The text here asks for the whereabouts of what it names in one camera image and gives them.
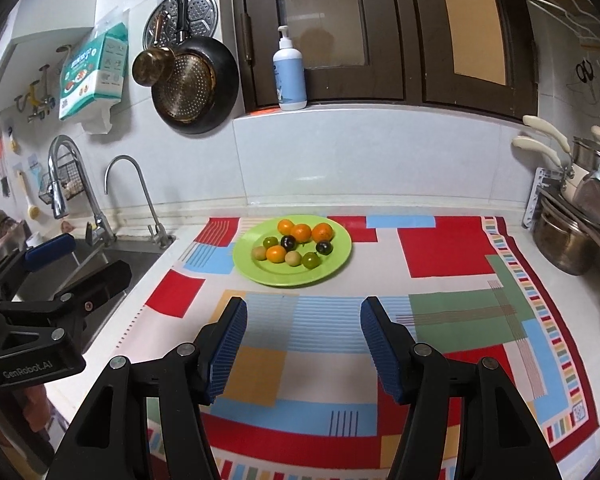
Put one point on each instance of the tall chrome faucet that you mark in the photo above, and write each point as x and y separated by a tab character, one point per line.
102	232

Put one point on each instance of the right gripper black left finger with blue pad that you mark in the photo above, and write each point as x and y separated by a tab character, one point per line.
108	437

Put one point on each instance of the green tomato on plate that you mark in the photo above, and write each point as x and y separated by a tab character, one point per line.
311	260

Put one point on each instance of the steel pot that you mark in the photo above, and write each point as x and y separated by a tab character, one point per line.
561	240

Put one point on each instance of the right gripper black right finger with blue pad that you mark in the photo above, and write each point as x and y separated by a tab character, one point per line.
499	437

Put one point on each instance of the black frying pan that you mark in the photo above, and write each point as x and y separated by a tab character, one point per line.
197	93

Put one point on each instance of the dish brush on wall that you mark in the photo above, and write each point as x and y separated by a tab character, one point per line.
33	211

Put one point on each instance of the teal tissue pack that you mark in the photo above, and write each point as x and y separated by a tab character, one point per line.
91	83

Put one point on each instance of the green plate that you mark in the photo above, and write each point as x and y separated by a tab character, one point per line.
280	274

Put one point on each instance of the tan fruit on plate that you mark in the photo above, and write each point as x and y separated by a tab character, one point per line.
293	258

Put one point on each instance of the green lime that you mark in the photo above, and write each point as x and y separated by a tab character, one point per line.
270	242

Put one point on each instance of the dark plum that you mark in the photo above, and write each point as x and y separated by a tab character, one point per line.
288	242
324	247

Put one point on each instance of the colourful patterned table mat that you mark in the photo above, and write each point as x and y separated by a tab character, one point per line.
335	357

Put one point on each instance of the large back orange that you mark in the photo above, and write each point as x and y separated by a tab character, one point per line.
301	232

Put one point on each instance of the dark plum back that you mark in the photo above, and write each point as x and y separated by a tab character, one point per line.
324	247

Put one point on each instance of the large orange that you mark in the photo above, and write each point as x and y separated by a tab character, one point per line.
301	232
323	232

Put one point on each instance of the dark plum front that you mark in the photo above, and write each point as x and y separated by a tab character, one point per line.
288	242

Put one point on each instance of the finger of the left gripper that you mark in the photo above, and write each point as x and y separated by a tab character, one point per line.
95	289
39	257

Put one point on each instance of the wire sponge basket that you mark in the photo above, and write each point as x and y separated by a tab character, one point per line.
69	178

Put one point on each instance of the tan round fruit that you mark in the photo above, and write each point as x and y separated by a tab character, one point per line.
259	253

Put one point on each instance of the round metal steamer rack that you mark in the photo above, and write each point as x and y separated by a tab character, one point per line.
174	21

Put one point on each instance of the small orange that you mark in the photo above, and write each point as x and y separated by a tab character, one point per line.
285	227

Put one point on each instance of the white blue pump bottle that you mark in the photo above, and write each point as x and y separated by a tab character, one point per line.
290	81

